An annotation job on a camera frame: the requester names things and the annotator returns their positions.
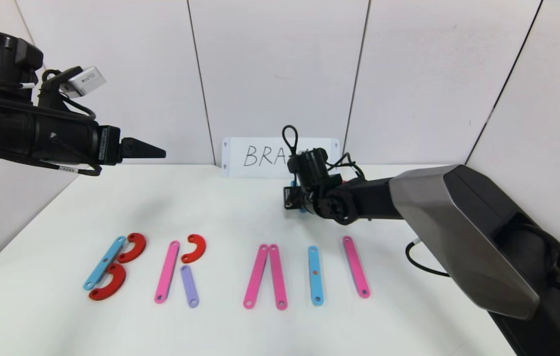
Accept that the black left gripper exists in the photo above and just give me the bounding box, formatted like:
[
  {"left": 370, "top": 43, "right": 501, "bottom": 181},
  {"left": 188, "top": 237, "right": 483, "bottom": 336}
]
[{"left": 34, "top": 112, "right": 167, "bottom": 166}]

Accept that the red C-shaped piece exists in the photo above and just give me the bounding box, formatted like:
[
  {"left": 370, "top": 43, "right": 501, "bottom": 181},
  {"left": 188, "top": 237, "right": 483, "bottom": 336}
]
[
  {"left": 88, "top": 263, "right": 127, "bottom": 301},
  {"left": 117, "top": 233, "right": 147, "bottom": 264},
  {"left": 180, "top": 234, "right": 207, "bottom": 264}
]

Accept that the pink bar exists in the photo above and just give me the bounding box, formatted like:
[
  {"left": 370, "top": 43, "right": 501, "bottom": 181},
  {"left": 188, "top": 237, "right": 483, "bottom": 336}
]
[
  {"left": 154, "top": 241, "right": 180, "bottom": 304},
  {"left": 343, "top": 236, "right": 371, "bottom": 299},
  {"left": 268, "top": 244, "right": 288, "bottom": 311},
  {"left": 243, "top": 244, "right": 269, "bottom": 310}
]

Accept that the short purple bar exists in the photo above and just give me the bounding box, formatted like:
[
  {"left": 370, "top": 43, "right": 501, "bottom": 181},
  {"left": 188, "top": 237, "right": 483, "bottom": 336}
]
[{"left": 180, "top": 265, "right": 200, "bottom": 309}]

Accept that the white BRAIN sign card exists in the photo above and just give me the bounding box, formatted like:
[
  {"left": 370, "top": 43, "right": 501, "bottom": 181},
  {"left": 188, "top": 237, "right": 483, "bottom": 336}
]
[{"left": 221, "top": 137, "right": 341, "bottom": 179}]

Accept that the long blue bar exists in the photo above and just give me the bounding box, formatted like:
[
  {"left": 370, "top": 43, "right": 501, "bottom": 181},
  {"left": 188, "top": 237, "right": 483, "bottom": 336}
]
[{"left": 83, "top": 236, "right": 128, "bottom": 291}]

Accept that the blue bar with orange hole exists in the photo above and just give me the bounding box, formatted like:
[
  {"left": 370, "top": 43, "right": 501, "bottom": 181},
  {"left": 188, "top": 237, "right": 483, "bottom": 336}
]
[{"left": 307, "top": 245, "right": 324, "bottom": 306}]

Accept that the thin black left camera cable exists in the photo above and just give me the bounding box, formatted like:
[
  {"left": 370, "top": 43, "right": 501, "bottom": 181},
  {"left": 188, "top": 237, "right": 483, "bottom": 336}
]
[{"left": 0, "top": 147, "right": 103, "bottom": 177}]

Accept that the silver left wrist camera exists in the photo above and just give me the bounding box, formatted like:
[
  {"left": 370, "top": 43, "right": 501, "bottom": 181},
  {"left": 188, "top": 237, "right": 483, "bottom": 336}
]
[{"left": 63, "top": 66, "right": 107, "bottom": 98}]

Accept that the black left camera bracket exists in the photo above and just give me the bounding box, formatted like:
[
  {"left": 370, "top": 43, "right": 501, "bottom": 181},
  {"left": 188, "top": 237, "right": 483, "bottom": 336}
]
[{"left": 37, "top": 67, "right": 84, "bottom": 116}]

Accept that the black looped camera cable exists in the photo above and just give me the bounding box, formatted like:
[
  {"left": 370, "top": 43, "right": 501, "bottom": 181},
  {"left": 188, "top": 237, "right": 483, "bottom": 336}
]
[{"left": 281, "top": 125, "right": 300, "bottom": 160}]

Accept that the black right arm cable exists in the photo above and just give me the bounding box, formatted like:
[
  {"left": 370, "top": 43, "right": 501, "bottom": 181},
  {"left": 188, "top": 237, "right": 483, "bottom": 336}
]
[{"left": 405, "top": 240, "right": 452, "bottom": 278}]

